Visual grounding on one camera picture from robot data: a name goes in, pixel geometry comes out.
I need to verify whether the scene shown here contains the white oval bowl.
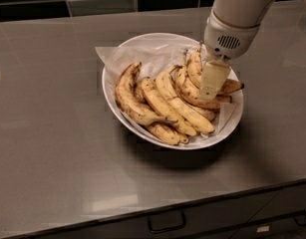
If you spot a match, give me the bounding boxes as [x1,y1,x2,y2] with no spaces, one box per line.
[96,33,243,150]

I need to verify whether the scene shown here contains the long middle yellow banana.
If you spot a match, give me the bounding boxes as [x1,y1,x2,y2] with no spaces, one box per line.
[154,72,215,133]

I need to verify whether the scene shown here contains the white paper liner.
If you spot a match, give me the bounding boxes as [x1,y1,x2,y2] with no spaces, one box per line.
[96,44,243,137]

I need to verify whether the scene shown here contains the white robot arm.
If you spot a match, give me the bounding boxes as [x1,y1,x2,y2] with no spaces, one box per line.
[200,0,306,101]

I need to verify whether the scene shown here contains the hidden banana under right ones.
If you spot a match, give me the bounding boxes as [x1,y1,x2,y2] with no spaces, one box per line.
[190,106,216,121]

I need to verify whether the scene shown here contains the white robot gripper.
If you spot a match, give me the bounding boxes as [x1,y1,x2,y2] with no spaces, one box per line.
[199,10,259,102]

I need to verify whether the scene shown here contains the black drawer handle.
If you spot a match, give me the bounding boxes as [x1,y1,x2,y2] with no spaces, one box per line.
[148,211,186,234]

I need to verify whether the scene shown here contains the centre yellow banana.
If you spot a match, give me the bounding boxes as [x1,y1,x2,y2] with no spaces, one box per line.
[140,77,196,136]

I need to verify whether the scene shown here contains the left brown spotted banana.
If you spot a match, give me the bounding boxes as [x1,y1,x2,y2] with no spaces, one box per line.
[115,61,174,125]

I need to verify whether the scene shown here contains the short banana behind left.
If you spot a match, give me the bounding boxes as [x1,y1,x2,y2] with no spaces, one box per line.
[134,80,146,104]

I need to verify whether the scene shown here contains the bottom small banana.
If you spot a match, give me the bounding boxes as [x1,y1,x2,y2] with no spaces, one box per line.
[146,122,189,145]

